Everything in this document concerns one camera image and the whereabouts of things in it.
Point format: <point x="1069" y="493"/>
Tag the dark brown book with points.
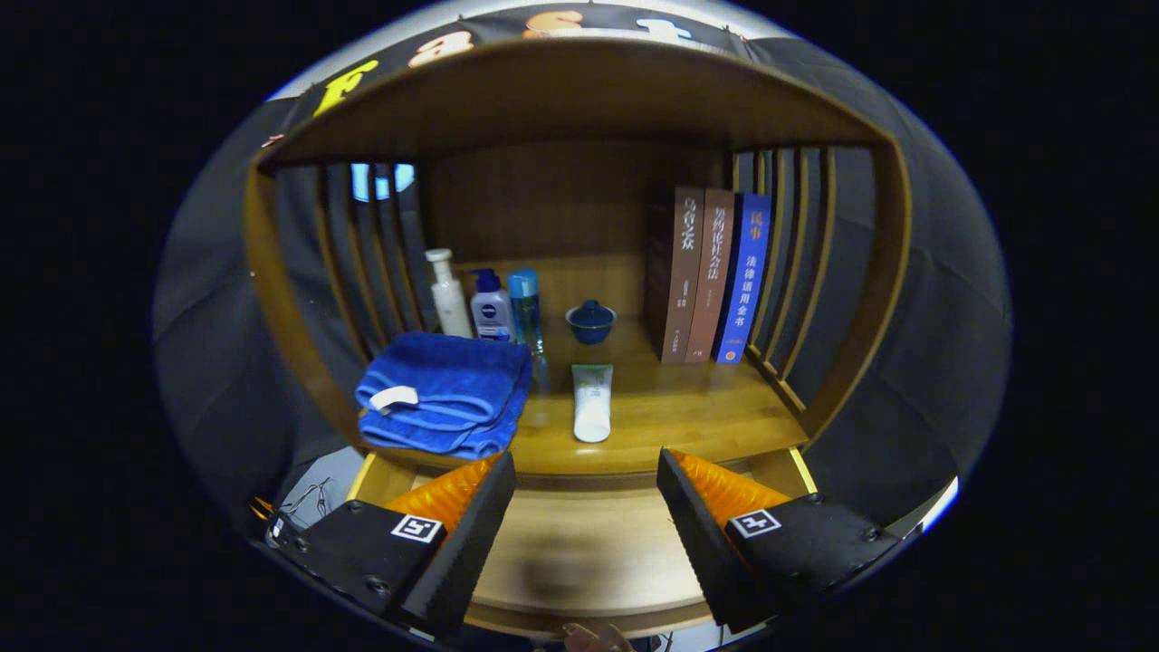
<point x="684" y="272"/>

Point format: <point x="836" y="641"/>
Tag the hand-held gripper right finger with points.
<point x="702" y="543"/>

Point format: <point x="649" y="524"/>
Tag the white green tube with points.
<point x="593" y="407"/>

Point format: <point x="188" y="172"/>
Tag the slim teal bottle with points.
<point x="525" y="312"/>

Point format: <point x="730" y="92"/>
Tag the blue book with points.
<point x="744" y="272"/>

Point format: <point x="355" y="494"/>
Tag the reddish brown book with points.
<point x="713" y="272"/>

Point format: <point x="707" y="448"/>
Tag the wooden cabinet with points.
<point x="561" y="199"/>

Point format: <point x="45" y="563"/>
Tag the blue lidded teacup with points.
<point x="590" y="324"/>

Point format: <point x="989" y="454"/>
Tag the wooden drawer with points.
<point x="579" y="552"/>

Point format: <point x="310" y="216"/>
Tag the wooden countertop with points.
<point x="679" y="407"/>

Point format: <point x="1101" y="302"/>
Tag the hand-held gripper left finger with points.
<point x="466" y="552"/>

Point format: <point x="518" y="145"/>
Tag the white bottle blue cap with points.
<point x="492" y="317"/>

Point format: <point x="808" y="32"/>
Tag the blue folded towel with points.
<point x="453" y="371"/>

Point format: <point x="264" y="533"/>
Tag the white pump bottle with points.
<point x="450" y="303"/>

